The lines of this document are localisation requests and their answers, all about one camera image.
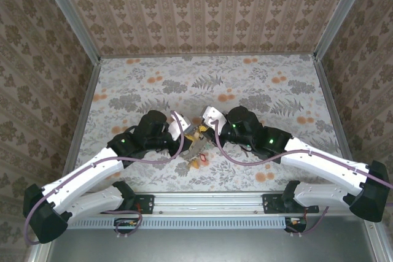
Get metal keyring bunch with keys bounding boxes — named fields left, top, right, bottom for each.
left=180, top=126, right=210, bottom=170

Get floral patterned table cover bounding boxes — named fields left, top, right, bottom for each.
left=64, top=54, right=354, bottom=195

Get grey metal front panel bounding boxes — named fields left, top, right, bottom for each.
left=45, top=228, right=380, bottom=262

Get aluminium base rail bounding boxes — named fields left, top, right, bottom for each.
left=134, top=192, right=268, bottom=215

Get aluminium back frame rail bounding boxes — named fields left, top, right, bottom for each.
left=98, top=52, right=317, bottom=60

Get aluminium side frame rail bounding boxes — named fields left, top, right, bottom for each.
left=313, top=55, right=393, bottom=262
left=27, top=58, right=103, bottom=262

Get white slotted cable duct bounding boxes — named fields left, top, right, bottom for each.
left=66, top=215, right=308, bottom=231

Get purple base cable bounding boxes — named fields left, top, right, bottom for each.
left=290, top=206, right=330, bottom=236
left=104, top=207, right=144, bottom=239

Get black connector with wires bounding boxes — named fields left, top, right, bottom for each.
left=284, top=216, right=308, bottom=234
left=114, top=217, right=139, bottom=234

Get aluminium frame post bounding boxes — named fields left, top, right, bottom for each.
left=313, top=0, right=375, bottom=62
left=35, top=0, right=103, bottom=64

